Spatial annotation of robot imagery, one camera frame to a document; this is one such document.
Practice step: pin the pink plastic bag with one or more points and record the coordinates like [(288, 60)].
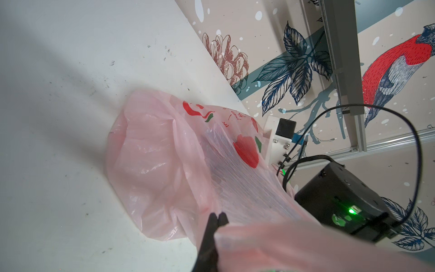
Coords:
[(174, 163)]

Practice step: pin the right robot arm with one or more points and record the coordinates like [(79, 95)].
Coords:
[(340, 200)]

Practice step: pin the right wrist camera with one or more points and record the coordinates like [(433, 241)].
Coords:
[(278, 133)]

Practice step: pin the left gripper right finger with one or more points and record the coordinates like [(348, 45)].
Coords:
[(222, 220)]

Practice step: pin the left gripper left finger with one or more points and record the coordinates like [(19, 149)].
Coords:
[(207, 259)]

